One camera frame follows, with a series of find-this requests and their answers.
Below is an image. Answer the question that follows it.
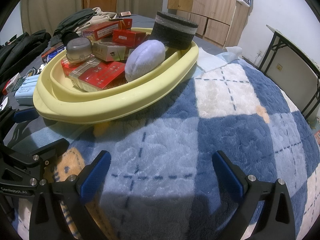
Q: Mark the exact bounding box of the dark green cloth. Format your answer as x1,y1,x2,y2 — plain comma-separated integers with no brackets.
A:
54,8,98,34

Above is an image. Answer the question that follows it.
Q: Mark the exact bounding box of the yellow plastic basin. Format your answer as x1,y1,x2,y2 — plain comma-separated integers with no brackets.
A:
33,27,200,125

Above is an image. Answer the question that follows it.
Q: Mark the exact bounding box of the purple plush pouch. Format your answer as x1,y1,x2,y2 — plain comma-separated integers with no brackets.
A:
124,39,166,82

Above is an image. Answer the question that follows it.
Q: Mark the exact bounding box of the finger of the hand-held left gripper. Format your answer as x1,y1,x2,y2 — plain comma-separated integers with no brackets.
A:
0,106,38,143
31,139,70,167

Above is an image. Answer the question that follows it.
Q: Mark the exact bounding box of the black sponge with grey stripe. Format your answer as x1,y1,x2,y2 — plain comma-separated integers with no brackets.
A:
151,11,199,50

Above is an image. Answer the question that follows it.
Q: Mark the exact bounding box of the blue checkered plush blanket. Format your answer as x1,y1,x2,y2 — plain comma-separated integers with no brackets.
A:
5,50,320,240

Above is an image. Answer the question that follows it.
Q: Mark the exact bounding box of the small red cigarette pack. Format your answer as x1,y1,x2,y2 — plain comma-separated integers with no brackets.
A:
112,29,148,47

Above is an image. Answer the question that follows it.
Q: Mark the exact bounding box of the blue snack packet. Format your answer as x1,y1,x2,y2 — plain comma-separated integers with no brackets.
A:
41,44,65,62

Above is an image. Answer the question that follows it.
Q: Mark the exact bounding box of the beige cloth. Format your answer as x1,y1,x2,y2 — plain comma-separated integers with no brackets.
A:
77,7,118,33

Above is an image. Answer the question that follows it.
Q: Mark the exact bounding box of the red and white flat box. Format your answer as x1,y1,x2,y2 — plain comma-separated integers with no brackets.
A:
61,57,75,77

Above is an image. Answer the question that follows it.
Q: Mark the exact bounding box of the red and white small box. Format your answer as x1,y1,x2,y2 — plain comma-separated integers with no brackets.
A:
2,73,22,95

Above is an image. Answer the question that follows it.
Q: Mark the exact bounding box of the black round item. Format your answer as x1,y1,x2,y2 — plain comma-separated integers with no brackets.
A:
61,31,79,45

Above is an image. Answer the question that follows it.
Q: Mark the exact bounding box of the black folding table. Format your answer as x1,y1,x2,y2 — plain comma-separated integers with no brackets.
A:
260,24,320,120

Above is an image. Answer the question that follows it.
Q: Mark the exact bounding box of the light blue box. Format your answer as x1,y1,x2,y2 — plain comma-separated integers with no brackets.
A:
14,74,42,105

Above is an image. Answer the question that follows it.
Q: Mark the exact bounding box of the black jacket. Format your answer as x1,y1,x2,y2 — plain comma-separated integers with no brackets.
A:
0,30,52,80

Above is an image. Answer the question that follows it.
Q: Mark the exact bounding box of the gold cigarette pack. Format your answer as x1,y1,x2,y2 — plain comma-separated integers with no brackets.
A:
92,41,133,62

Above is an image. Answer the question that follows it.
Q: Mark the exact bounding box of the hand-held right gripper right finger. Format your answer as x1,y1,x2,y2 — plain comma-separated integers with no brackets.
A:
212,150,297,240

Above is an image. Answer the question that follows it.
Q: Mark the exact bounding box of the grey round case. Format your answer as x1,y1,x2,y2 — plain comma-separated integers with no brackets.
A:
66,37,92,64

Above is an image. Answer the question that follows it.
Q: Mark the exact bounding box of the light blue cloth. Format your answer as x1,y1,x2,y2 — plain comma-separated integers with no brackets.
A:
196,46,243,74

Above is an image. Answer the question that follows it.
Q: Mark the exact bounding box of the red and white cigarette carton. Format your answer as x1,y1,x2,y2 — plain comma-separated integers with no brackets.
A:
69,60,127,92

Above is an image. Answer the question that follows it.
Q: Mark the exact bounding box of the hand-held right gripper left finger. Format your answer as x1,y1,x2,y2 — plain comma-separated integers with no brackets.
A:
29,150,112,240

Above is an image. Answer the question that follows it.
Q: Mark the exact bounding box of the light wooden wardrobe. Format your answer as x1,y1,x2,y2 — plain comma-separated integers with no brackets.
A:
167,0,250,48

